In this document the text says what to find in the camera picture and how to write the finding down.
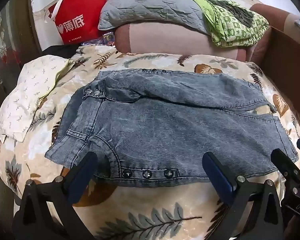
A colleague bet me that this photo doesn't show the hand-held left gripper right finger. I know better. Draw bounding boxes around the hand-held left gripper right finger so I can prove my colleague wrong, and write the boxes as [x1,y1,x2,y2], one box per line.
[202,151,291,240]

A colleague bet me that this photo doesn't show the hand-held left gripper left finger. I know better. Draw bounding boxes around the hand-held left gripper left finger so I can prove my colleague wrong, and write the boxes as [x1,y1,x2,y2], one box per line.
[11,151,98,240]

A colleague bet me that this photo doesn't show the blue denim pants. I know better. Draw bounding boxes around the blue denim pants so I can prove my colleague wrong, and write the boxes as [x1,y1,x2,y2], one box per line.
[44,68,299,188]

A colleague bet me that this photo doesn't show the leaf print fleece blanket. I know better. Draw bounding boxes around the leaf print fleece blanket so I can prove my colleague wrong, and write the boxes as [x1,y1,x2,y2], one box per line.
[0,46,300,240]

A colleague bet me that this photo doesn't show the brown cardboard box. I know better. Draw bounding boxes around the brown cardboard box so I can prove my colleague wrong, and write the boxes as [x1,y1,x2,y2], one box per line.
[259,26,300,140]

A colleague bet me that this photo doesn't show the white sprig print pillow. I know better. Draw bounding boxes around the white sprig print pillow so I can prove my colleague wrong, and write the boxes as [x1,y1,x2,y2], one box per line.
[0,55,76,142]

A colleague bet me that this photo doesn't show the black cloth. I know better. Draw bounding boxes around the black cloth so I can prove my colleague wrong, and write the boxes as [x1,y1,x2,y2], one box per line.
[41,44,82,59]

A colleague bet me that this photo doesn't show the green patterned quilt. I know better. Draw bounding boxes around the green patterned quilt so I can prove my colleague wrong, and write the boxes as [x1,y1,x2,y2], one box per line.
[188,0,270,48]

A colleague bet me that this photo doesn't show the colourful snack packet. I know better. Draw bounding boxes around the colourful snack packet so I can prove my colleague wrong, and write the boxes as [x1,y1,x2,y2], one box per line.
[98,32,116,47]

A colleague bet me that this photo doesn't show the pink sofa cushion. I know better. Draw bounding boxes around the pink sofa cushion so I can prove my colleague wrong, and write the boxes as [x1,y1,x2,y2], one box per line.
[114,3,300,63]

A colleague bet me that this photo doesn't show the red shopping bag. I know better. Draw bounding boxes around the red shopping bag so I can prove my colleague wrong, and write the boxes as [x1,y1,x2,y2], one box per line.
[47,0,108,46]

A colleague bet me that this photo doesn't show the grey quilted pillow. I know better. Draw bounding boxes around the grey quilted pillow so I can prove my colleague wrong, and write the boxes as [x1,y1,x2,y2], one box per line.
[98,0,211,34]

